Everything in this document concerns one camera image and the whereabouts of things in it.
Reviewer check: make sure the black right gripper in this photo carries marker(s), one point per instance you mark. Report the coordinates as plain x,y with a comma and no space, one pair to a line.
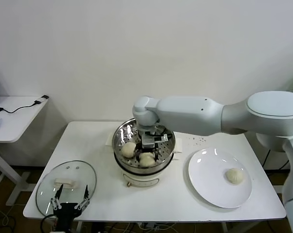
147,150

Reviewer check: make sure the white side table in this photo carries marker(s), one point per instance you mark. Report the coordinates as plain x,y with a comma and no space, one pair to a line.
15,121

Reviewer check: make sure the white table leg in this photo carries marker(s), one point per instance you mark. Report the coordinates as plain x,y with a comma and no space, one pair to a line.
79,227
224,227

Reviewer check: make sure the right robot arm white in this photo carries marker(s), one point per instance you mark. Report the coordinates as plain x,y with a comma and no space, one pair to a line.
185,114

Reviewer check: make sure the white steamed baozi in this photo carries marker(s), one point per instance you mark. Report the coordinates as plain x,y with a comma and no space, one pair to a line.
235,176
146,160
128,149

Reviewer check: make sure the white round plate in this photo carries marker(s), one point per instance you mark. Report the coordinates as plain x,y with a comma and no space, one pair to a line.
209,174

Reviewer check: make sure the round glass lid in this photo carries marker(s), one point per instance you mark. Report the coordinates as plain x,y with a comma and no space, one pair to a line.
88,170

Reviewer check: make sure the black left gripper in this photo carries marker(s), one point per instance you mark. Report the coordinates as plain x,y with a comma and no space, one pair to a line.
66,211

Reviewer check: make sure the white power strip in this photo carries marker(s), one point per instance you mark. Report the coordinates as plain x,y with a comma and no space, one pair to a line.
149,226

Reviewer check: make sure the perforated steel steamer basket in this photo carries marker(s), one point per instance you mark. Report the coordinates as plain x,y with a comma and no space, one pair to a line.
122,136

